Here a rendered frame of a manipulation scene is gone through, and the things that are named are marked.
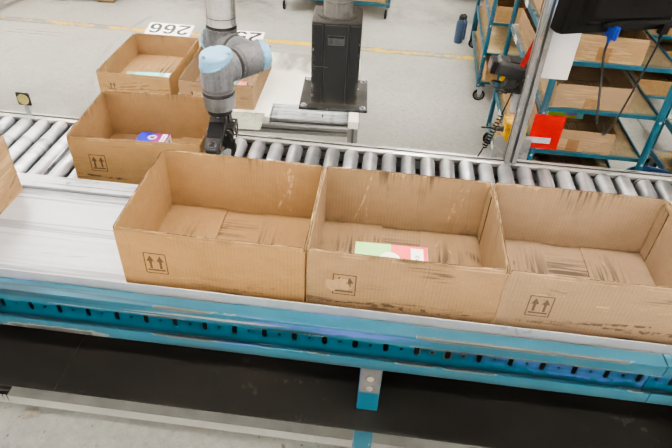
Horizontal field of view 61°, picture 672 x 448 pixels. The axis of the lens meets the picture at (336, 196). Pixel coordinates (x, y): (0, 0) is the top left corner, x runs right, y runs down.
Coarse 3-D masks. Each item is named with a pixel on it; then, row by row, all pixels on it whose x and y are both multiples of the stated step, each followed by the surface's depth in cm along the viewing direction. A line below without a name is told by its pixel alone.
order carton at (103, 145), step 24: (120, 96) 187; (144, 96) 187; (168, 96) 186; (192, 96) 186; (96, 120) 182; (120, 120) 193; (144, 120) 192; (168, 120) 192; (192, 120) 191; (72, 144) 165; (96, 144) 164; (120, 144) 164; (144, 144) 163; (168, 144) 163; (192, 144) 163; (96, 168) 170; (120, 168) 169; (144, 168) 169
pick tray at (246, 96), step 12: (192, 60) 224; (192, 72) 225; (264, 72) 227; (180, 84) 210; (192, 84) 210; (252, 84) 229; (264, 84) 230; (240, 96) 211; (252, 96) 211; (240, 108) 214; (252, 108) 214
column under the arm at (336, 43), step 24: (312, 24) 201; (336, 24) 200; (360, 24) 200; (312, 48) 206; (336, 48) 205; (360, 48) 206; (312, 72) 211; (336, 72) 211; (312, 96) 217; (336, 96) 217; (360, 96) 224
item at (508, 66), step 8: (496, 56) 180; (504, 56) 179; (512, 56) 180; (488, 64) 182; (496, 64) 177; (504, 64) 176; (512, 64) 176; (496, 72) 178; (504, 72) 178; (512, 72) 177; (520, 72) 177; (504, 80) 182; (512, 80) 181; (504, 88) 182; (512, 88) 182
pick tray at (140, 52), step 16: (128, 48) 238; (144, 48) 246; (160, 48) 245; (176, 48) 244; (192, 48) 234; (112, 64) 225; (128, 64) 239; (144, 64) 239; (160, 64) 239; (176, 64) 240; (112, 80) 214; (128, 80) 213; (144, 80) 212; (160, 80) 212; (176, 80) 219
